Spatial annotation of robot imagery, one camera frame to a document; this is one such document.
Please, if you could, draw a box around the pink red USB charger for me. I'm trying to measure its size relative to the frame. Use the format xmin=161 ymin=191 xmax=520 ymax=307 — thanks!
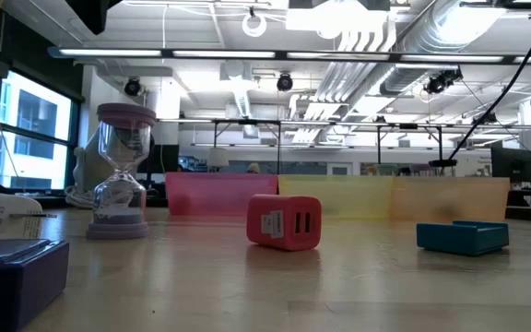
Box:
xmin=245 ymin=194 xmax=323 ymax=253

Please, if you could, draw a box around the yellow translucent plastic bin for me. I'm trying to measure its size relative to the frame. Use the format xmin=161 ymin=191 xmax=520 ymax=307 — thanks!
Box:
xmin=277 ymin=174 xmax=395 ymax=220

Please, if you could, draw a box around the teal rectangular box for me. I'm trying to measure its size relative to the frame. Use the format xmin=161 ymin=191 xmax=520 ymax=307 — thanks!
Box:
xmin=416 ymin=219 xmax=510 ymax=257

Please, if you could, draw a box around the dark purple rectangular box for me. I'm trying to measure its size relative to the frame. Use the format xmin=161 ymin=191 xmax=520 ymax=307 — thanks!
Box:
xmin=0 ymin=238 xmax=70 ymax=332

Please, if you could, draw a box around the white lamp shade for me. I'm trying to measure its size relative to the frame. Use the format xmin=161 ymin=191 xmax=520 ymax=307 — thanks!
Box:
xmin=206 ymin=147 xmax=230 ymax=168

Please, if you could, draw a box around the pink translucent plastic bin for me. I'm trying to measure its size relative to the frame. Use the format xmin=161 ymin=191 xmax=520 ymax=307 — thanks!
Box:
xmin=164 ymin=172 xmax=279 ymax=218

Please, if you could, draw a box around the black round ceiling speaker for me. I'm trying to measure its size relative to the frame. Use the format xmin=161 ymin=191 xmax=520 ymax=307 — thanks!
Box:
xmin=276 ymin=72 xmax=294 ymax=92
xmin=123 ymin=77 xmax=143 ymax=97

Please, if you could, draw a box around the black computer monitor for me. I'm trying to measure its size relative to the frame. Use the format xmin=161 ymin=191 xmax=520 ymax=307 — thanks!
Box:
xmin=490 ymin=146 xmax=531 ymax=184
xmin=152 ymin=143 xmax=181 ymax=184

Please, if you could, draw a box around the overhead LED light bar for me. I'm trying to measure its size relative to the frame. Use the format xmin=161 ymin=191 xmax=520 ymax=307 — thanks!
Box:
xmin=46 ymin=44 xmax=531 ymax=65

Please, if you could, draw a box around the orange translucent plastic bin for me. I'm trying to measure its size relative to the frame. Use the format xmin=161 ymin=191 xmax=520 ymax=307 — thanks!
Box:
xmin=388 ymin=177 xmax=512 ymax=223

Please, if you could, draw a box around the large window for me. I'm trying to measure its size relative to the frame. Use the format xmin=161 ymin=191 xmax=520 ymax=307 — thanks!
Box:
xmin=0 ymin=68 xmax=80 ymax=190

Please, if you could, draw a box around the black workstation frame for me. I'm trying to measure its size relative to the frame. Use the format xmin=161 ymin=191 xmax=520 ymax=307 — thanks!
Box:
xmin=212 ymin=118 xmax=281 ymax=175
xmin=375 ymin=123 xmax=444 ymax=176

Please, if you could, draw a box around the white ceiling ring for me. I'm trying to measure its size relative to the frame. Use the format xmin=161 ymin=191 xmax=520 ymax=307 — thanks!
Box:
xmin=241 ymin=11 xmax=268 ymax=38

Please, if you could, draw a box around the black ceiling camera mount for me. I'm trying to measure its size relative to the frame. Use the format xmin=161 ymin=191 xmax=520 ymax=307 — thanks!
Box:
xmin=422 ymin=67 xmax=464 ymax=96

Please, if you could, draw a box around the silver ventilation duct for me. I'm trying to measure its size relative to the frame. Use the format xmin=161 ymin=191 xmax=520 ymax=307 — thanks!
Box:
xmin=378 ymin=0 xmax=509 ymax=96

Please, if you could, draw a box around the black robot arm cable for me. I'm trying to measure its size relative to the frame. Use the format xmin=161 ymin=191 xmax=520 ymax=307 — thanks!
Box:
xmin=447 ymin=3 xmax=531 ymax=161

